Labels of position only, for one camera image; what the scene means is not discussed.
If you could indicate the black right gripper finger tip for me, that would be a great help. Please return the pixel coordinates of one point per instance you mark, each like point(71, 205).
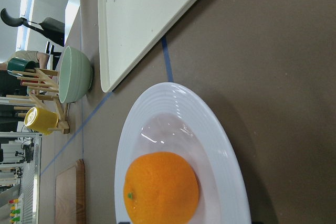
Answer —
point(124, 222)

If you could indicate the orange fruit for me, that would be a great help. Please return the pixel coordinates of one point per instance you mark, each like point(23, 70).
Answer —
point(160, 187)

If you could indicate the white ribbed plate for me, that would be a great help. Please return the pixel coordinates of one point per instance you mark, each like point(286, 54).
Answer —
point(169, 117)

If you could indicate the brown wood-grain tray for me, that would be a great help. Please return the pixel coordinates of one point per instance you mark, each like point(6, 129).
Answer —
point(70, 194)

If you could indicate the cream plastic tray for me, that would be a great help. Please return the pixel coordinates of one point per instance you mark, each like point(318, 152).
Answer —
point(128, 29)

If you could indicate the blue tape line crosswise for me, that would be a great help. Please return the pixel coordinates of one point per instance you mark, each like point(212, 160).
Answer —
point(79, 130)

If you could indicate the metal equipment rack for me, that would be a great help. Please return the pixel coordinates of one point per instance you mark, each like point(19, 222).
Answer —
point(20, 177)

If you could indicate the yellow plastic mug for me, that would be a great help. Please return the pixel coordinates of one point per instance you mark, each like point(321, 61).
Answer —
point(41, 120)

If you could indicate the wooden dish drying rack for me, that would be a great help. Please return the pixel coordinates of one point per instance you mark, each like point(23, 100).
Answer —
point(46, 98)

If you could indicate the mint green bowl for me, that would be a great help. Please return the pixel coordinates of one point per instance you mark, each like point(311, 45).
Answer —
point(75, 76)

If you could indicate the blue tape line lengthwise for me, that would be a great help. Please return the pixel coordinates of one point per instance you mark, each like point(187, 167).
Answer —
point(167, 59)

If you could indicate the red mug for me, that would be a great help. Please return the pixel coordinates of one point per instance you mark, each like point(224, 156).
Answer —
point(33, 82)

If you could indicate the dark green mug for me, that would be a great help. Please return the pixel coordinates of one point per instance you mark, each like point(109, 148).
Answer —
point(18, 64)

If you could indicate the black office chair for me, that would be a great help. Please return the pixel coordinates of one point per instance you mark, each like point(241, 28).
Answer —
point(50, 28)

